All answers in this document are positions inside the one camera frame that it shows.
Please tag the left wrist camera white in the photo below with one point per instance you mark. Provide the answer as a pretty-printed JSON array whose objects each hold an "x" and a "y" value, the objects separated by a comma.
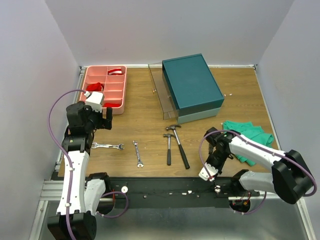
[{"x": 94, "y": 100}]

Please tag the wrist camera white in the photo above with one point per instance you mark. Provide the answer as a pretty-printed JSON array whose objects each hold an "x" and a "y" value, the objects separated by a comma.
[
  {"x": 208, "y": 172},
  {"x": 94, "y": 100}
]

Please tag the silver wrench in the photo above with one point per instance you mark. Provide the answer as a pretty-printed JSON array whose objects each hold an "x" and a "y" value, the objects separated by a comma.
[
  {"x": 139, "y": 162},
  {"x": 96, "y": 145}
]

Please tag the clear drawer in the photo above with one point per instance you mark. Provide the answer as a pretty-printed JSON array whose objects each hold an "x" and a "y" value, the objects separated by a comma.
[{"x": 161, "y": 89}]

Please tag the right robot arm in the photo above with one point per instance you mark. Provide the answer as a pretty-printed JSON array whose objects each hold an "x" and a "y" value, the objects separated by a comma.
[{"x": 287, "y": 176}]

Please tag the pink compartment tray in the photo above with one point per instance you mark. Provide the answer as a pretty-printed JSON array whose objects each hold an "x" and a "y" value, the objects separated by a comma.
[{"x": 111, "y": 81}]

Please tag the small claw hammer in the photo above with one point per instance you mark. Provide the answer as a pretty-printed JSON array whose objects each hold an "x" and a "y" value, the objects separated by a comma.
[{"x": 169, "y": 136}]

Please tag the large claw hammer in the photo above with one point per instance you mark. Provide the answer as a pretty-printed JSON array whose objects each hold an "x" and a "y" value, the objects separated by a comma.
[{"x": 181, "y": 150}]

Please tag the green cloth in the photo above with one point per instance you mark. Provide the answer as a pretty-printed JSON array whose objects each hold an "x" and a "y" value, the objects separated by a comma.
[{"x": 254, "y": 133}]

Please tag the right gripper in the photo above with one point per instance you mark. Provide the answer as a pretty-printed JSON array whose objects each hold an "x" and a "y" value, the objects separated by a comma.
[{"x": 214, "y": 162}]

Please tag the black rubber mallet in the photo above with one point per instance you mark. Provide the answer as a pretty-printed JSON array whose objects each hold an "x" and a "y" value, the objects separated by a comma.
[{"x": 209, "y": 139}]

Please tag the red white item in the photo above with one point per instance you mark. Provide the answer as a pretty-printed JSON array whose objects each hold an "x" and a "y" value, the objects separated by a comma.
[{"x": 115, "y": 71}]

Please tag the red item in tray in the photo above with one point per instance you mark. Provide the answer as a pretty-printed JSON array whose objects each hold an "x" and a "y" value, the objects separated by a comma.
[{"x": 95, "y": 87}]

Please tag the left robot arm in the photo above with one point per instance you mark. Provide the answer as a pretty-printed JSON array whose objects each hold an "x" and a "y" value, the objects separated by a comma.
[{"x": 75, "y": 217}]

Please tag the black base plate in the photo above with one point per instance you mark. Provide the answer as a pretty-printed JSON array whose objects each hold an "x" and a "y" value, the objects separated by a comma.
[{"x": 173, "y": 192}]

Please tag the aluminium rail frame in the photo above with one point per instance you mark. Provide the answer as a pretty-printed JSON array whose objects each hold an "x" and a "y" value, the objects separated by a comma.
[{"x": 110, "y": 153}]

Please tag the red item front compartment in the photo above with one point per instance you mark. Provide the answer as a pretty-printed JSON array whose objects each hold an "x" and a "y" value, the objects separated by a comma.
[{"x": 112, "y": 105}]

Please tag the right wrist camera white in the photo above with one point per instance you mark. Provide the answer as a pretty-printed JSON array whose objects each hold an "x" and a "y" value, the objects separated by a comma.
[{"x": 208, "y": 172}]

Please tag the teal drawer cabinet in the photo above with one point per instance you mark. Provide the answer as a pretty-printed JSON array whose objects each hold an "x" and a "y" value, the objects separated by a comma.
[{"x": 193, "y": 89}]

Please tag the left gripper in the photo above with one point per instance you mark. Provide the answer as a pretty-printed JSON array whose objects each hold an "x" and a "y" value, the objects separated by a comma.
[{"x": 104, "y": 123}]

